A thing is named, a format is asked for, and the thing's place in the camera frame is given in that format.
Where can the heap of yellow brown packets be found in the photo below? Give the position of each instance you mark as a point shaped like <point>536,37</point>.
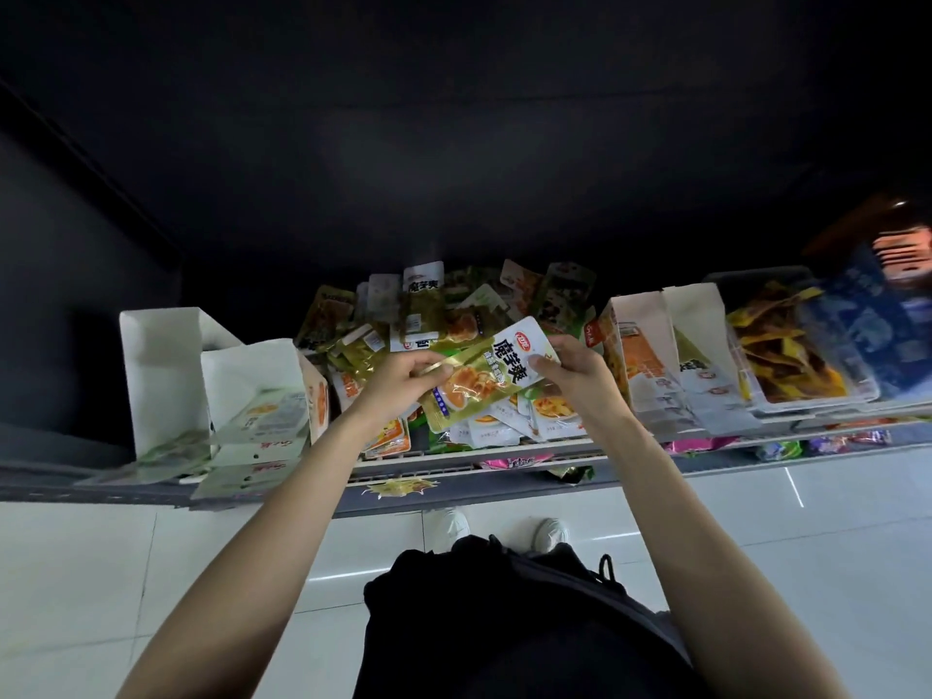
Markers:
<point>783,342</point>

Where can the person's right hand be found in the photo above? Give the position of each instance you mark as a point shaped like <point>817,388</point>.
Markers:
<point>586,382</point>

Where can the pile of assorted snack packets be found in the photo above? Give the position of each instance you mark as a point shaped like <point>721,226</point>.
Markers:
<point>466,312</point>

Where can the person's right thumb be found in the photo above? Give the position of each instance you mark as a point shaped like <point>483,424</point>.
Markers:
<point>544,367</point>

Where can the tall white cardboard box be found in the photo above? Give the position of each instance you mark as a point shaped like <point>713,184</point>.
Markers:
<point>156,371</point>

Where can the green blue snack packet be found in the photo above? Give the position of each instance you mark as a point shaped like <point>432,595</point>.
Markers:
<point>777,449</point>

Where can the white cardboard box orange print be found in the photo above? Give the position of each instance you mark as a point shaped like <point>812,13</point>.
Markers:
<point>255,393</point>

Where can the purple snack packet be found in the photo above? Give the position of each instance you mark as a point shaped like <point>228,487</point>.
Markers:
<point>848,440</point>

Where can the person's left forearm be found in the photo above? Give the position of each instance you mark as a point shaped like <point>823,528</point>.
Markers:
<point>255,545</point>

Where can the white orange open display box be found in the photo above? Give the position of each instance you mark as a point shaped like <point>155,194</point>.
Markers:
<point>637,363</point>

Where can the person's white right shoe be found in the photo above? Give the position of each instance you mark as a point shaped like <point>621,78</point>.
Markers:
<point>551,535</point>

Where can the grey plastic bin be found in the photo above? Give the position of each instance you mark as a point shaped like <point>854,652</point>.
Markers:
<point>786,400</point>

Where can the dark grey shelf unit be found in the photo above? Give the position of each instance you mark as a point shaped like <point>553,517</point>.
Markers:
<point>451,174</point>

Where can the pink snack packet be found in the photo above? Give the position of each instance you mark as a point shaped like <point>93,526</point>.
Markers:
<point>513,462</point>

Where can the person's white left shoe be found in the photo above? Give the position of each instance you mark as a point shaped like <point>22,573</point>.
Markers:
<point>447,529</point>

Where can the person's left hand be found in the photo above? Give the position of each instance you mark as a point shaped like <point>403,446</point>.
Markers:
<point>386,389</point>

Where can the magenta snack packet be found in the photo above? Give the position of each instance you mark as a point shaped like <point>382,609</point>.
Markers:
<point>692,446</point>

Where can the green yellow snack packet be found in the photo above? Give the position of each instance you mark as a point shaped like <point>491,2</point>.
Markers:
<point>486,378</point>

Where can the person's right forearm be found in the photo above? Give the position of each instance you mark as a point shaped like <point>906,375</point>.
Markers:
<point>699,553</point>

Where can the stack of blue patterned packets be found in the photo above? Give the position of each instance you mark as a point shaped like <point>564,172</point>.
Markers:
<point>874,320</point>

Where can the person's white shoe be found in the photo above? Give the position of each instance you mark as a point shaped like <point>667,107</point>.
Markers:
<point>447,529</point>
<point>551,535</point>

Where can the pale green flat packet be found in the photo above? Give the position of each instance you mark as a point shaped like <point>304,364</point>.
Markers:
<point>156,458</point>

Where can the white green open display box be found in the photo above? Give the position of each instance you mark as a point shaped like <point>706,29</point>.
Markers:
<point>703,356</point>

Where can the person's left thumb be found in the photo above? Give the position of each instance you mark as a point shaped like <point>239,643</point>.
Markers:
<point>435,381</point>

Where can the yellow printed packet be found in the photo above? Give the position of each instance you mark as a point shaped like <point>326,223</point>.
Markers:
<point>399,487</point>

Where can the person's black clothing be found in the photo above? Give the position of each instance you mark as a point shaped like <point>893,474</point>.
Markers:
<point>510,626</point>

